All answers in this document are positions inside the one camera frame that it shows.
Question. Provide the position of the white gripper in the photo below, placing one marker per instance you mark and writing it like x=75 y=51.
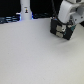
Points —
x=71 y=11

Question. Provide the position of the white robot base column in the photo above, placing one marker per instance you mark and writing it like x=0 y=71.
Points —
x=26 y=13

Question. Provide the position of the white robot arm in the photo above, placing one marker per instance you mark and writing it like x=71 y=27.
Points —
x=71 y=10

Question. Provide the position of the black monitor with blue light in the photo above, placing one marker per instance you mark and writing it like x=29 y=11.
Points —
x=9 y=8

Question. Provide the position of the black kcup holder drawer box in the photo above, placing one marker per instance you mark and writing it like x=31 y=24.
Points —
x=61 y=31

